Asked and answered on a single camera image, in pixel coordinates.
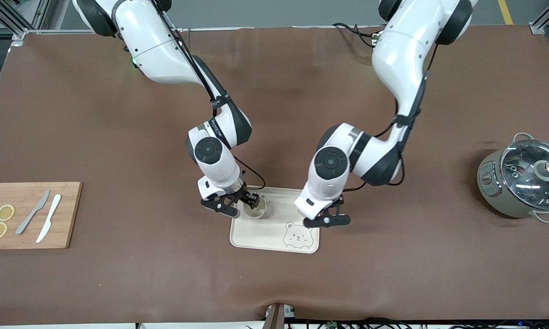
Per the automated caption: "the white plastic cup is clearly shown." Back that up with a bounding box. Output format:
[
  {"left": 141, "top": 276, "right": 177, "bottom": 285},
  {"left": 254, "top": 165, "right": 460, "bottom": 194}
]
[{"left": 243, "top": 197, "right": 269, "bottom": 219}]

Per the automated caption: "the cream tray with bear print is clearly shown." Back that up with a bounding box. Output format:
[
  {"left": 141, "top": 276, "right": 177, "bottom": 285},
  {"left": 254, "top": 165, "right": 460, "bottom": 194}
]
[{"left": 230, "top": 186, "right": 321, "bottom": 254}]

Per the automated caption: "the brown table cover mat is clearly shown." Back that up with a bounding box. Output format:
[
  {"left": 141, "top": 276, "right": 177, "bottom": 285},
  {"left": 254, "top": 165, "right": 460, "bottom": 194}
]
[{"left": 0, "top": 25, "right": 549, "bottom": 326}]

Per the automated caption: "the grey electric cooking pot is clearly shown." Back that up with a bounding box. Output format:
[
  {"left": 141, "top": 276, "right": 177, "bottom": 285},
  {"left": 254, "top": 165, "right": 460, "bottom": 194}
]
[{"left": 477, "top": 133, "right": 549, "bottom": 224}]

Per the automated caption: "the bamboo cutting board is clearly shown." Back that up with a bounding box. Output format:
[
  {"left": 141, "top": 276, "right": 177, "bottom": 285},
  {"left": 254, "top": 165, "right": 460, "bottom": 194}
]
[{"left": 0, "top": 182, "right": 83, "bottom": 250}]

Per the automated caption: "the white plastic knife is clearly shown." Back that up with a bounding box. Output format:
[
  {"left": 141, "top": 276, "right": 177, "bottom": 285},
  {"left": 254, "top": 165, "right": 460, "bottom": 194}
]
[{"left": 36, "top": 194, "right": 62, "bottom": 244}]

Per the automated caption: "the grey plastic knife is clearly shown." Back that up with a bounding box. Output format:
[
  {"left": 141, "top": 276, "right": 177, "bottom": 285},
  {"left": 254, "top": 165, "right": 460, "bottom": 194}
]
[{"left": 15, "top": 190, "right": 51, "bottom": 235}]

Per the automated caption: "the glass pot lid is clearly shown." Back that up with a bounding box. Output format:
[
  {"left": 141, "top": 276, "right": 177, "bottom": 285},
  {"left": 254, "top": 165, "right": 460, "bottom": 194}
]
[{"left": 501, "top": 139, "right": 549, "bottom": 212}]

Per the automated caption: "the metal mounting bracket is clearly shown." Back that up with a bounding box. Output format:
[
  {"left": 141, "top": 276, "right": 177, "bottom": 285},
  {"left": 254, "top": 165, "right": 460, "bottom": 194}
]
[{"left": 263, "top": 303, "right": 298, "bottom": 329}]

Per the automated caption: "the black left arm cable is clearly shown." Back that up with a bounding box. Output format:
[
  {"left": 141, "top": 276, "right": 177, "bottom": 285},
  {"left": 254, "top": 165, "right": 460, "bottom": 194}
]
[{"left": 345, "top": 43, "right": 439, "bottom": 192}]

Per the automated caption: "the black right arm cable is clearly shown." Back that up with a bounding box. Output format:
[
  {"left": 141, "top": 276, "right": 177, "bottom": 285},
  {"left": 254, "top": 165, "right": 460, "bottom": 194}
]
[{"left": 151, "top": 0, "right": 267, "bottom": 191}]

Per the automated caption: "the black cable bundle behind arm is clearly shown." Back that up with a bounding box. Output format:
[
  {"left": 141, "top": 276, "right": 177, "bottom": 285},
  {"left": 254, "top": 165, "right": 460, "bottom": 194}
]
[{"left": 332, "top": 22, "right": 383, "bottom": 47}]

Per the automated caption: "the aluminium frame profile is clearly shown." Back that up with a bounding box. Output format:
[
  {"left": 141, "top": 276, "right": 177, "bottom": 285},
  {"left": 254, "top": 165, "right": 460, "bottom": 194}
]
[
  {"left": 529, "top": 0, "right": 549, "bottom": 35},
  {"left": 0, "top": 0, "right": 51, "bottom": 46}
]

